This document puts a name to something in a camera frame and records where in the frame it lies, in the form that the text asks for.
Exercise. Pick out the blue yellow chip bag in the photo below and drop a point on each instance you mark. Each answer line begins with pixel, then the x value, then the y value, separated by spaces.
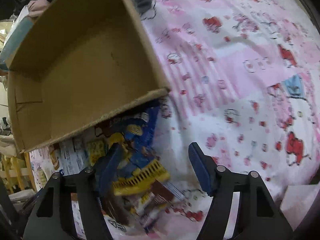
pixel 138 166

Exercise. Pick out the pink clothing pile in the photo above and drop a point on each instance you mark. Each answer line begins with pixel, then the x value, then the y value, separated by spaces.
pixel 37 7

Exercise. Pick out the teal cushion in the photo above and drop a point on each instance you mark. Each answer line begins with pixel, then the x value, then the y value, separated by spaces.
pixel 15 40

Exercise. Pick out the white red wafer packet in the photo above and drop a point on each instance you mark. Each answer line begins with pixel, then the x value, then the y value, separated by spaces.
pixel 74 157

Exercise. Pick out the white paper sheet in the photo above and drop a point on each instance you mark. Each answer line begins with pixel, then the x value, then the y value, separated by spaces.
pixel 300 204

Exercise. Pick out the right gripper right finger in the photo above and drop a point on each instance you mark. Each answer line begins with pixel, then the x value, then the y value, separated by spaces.
pixel 258 216

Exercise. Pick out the wooden chair frame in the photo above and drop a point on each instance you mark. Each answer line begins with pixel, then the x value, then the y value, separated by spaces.
pixel 16 173

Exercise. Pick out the brown cardboard box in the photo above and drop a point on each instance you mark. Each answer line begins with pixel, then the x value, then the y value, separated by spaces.
pixel 82 62

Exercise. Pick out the brown chocolate bar packet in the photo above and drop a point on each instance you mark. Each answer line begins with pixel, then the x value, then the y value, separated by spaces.
pixel 143 210

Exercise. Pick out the dark grey cloth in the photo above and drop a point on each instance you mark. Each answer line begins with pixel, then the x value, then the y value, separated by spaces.
pixel 142 6

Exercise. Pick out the yellow cracker packet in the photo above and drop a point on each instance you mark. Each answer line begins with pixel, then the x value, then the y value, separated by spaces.
pixel 95 149

